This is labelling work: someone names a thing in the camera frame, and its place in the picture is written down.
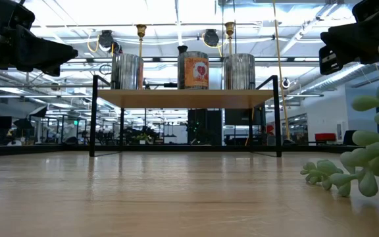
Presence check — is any black computer tower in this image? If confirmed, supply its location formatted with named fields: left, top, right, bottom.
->
left=187, top=108, right=223, bottom=146

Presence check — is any wooden shelf with black frame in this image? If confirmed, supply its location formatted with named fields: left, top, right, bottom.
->
left=89, top=74, right=282, bottom=158

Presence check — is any silver can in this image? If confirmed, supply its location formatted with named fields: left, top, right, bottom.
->
left=111, top=53, right=144, bottom=90
left=223, top=53, right=256, bottom=90

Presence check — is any can with orange label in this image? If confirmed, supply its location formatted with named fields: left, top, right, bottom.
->
left=177, top=51, right=210, bottom=90

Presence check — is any yellow hanging cord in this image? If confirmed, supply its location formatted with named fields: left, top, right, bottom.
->
left=271, top=0, right=296, bottom=145

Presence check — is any black wide screen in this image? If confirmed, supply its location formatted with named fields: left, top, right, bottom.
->
left=224, top=108, right=266, bottom=126

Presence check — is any black studio light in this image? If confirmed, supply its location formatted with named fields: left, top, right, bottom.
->
left=28, top=105, right=48, bottom=119

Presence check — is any green potted plant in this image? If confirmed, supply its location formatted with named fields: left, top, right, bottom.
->
left=136, top=132, right=153, bottom=145

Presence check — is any green succulent plant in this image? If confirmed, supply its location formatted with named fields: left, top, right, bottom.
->
left=299, top=22, right=379, bottom=198

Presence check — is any black table edge rail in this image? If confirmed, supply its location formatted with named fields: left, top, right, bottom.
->
left=0, top=144, right=355, bottom=158

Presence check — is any black ceiling cable reel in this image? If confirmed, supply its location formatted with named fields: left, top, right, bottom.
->
left=203, top=28, right=220, bottom=47
left=97, top=29, right=124, bottom=55

